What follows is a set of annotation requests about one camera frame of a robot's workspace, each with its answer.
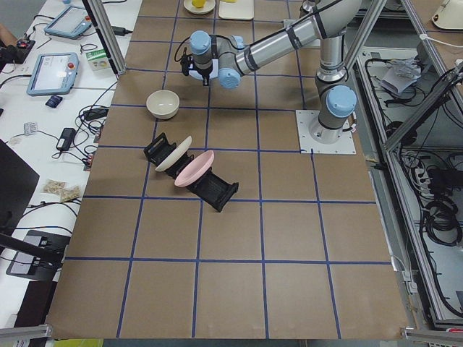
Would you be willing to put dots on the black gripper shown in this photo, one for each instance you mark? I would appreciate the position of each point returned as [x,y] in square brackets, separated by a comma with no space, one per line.
[204,72]

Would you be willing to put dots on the cream plate in rack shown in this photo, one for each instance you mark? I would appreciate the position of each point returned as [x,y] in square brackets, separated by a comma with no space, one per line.
[173,157]

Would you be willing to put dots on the cream plate with lemon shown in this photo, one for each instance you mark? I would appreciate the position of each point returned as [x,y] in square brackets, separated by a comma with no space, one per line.
[209,7]

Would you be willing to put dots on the pink plate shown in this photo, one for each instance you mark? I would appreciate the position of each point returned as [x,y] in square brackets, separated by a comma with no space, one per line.
[195,169]

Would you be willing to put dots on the black plate rack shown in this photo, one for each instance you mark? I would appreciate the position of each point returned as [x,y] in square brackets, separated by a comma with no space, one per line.
[209,187]

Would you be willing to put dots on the cream bowl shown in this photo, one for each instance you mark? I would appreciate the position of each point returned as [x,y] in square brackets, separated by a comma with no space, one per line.
[163,104]

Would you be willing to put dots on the yellow lemon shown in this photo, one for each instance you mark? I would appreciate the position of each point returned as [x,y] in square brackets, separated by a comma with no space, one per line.
[198,4]

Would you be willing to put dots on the cream rectangular tray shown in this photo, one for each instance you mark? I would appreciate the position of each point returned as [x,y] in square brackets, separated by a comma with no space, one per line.
[236,10]

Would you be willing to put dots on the green white box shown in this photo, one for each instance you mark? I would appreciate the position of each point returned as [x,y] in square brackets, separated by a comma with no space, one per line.
[97,60]

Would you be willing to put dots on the blue teach pendant far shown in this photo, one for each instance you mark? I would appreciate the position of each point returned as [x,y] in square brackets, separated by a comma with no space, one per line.
[70,23]

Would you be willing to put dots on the blue teach pendant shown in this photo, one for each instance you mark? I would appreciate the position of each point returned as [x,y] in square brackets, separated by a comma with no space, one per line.
[70,23]
[53,74]

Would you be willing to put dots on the black power adapter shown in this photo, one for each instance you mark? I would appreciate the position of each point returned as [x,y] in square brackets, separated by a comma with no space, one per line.
[66,139]

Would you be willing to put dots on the blue teach pendant near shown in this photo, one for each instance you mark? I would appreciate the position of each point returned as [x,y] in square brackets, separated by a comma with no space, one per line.
[53,74]

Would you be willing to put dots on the silver aluminium frame post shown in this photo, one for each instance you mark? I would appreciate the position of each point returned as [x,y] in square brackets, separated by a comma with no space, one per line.
[102,25]

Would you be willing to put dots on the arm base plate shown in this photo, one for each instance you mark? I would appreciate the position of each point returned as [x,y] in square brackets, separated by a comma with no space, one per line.
[309,144]

